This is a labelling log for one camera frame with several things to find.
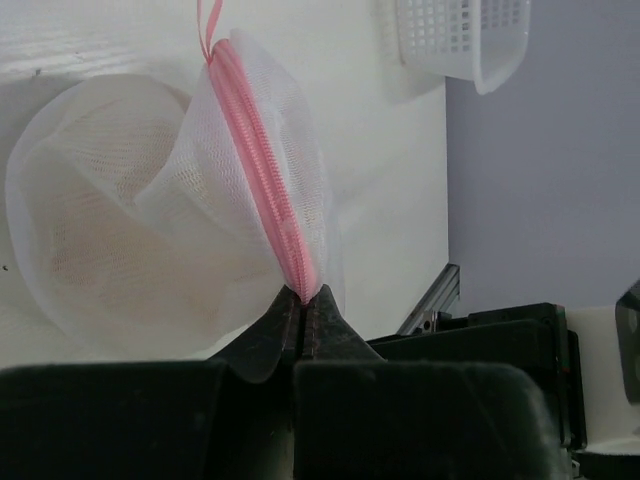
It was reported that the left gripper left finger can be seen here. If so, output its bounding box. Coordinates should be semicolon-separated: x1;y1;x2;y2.
1;289;303;479

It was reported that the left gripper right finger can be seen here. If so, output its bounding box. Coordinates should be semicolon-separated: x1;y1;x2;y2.
294;287;570;479

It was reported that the white pink mesh laundry bag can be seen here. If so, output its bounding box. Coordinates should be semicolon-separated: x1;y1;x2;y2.
5;3;344;360

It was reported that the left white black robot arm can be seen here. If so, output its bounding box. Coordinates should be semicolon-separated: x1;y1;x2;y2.
1;287;639;479

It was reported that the white plastic perforated basket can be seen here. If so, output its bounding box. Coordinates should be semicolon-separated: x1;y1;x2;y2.
371;0;531;102

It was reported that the aluminium rail frame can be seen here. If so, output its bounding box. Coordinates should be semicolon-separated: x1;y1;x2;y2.
397;263;460;336

